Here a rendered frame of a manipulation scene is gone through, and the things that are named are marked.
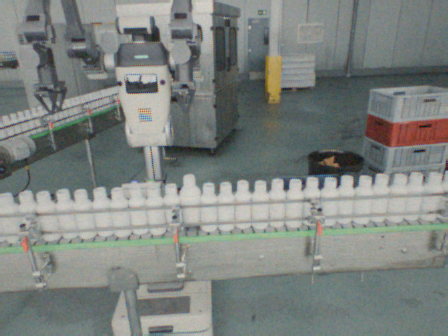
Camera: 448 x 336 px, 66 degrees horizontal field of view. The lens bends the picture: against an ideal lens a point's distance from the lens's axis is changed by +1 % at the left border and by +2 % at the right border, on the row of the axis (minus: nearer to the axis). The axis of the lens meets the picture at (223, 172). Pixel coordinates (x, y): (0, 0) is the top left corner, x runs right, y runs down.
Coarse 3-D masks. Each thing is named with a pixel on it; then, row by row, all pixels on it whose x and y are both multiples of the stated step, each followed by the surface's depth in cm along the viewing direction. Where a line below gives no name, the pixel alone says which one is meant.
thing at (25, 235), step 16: (176, 208) 108; (320, 208) 106; (32, 224) 107; (176, 224) 104; (320, 224) 104; (176, 240) 105; (32, 256) 106; (48, 256) 112; (176, 256) 109; (320, 256) 111; (48, 272) 114
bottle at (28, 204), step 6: (24, 192) 111; (30, 192) 111; (24, 198) 109; (30, 198) 110; (24, 204) 109; (30, 204) 110; (36, 204) 111; (24, 210) 109; (30, 210) 110; (24, 222) 111; (30, 222) 111; (36, 240) 114
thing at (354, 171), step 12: (312, 156) 299; (324, 156) 306; (336, 156) 305; (348, 156) 299; (360, 156) 287; (312, 168) 281; (324, 168) 270; (336, 168) 265; (348, 168) 265; (360, 168) 272
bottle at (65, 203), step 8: (56, 192) 110; (64, 192) 112; (64, 200) 110; (72, 200) 113; (56, 208) 110; (64, 208) 110; (72, 208) 111; (64, 216) 110; (72, 216) 112; (64, 224) 112; (72, 224) 112
